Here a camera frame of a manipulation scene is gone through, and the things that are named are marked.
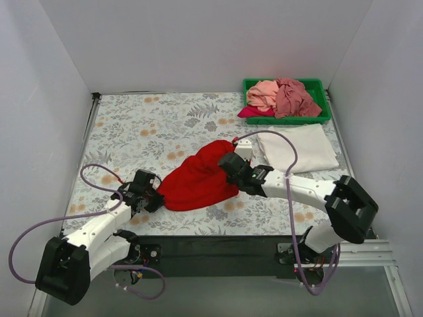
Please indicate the dusty pink t shirt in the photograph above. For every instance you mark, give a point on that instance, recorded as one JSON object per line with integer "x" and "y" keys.
{"x": 292, "y": 100}

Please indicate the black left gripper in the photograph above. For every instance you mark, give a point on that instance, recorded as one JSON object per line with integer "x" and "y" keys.
{"x": 153, "y": 201}

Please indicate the floral patterned table mat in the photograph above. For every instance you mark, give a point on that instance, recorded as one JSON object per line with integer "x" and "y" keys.
{"x": 156, "y": 132}

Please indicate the peach t shirt in bin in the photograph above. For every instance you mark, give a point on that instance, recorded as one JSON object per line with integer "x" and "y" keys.
{"x": 263, "y": 95}

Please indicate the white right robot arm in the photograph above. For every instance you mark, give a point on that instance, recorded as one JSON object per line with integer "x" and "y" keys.
{"x": 349, "y": 207}

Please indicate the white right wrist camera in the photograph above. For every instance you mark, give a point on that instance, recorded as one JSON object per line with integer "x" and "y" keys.
{"x": 243, "y": 148}

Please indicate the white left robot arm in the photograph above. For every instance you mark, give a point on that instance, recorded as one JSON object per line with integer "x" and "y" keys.
{"x": 70, "y": 263}

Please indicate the red t shirt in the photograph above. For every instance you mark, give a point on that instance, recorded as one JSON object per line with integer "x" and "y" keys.
{"x": 199, "y": 182}

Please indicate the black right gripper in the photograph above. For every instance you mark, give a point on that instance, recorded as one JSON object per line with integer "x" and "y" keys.
{"x": 228, "y": 164}

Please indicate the folded white t shirt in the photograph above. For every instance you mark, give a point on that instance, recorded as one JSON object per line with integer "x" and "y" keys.
{"x": 312, "y": 145}

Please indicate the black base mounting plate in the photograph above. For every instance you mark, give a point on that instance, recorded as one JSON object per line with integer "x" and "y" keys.
{"x": 213, "y": 256}

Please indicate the magenta t shirt in bin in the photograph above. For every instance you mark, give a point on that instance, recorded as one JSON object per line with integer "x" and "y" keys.
{"x": 252, "y": 111}

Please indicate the aluminium frame rail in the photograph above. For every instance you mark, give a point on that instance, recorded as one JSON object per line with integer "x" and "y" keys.
{"x": 372, "y": 253}

